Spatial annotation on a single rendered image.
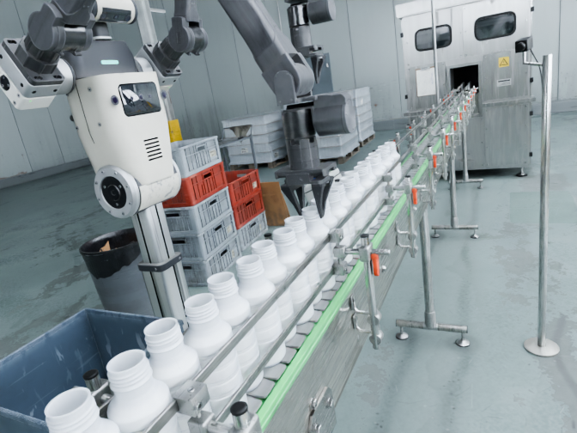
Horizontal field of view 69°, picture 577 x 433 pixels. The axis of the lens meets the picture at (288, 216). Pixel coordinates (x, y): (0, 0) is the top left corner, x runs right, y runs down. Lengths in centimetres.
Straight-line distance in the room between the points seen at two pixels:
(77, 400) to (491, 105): 519
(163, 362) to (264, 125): 762
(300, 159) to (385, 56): 1045
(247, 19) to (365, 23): 1057
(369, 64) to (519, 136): 640
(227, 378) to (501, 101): 504
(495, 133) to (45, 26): 493
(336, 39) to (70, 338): 1081
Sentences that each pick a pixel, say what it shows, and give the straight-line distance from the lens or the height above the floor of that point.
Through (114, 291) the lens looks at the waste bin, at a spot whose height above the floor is 36.
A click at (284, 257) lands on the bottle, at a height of 113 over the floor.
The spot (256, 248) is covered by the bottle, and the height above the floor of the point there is 116.
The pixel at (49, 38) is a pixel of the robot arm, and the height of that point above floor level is 156.
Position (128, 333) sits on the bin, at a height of 90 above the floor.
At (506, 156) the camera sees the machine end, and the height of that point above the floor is 25.
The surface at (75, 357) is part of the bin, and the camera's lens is 119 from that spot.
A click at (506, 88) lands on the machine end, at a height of 102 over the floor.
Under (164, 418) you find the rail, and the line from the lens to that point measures 46.
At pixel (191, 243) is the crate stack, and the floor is 37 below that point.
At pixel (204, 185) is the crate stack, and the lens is 341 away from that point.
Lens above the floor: 139
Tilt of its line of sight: 17 degrees down
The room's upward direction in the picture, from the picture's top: 9 degrees counter-clockwise
